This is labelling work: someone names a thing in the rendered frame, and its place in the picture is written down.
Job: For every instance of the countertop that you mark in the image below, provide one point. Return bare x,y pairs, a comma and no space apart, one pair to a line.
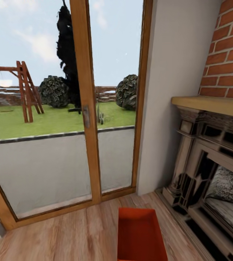
217,105

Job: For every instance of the door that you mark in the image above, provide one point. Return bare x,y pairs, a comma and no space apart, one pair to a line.
72,85

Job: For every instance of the storage box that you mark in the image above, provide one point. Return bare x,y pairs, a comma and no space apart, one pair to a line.
139,236

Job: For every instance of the wood fireplace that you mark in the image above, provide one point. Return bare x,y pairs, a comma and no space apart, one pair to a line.
200,194

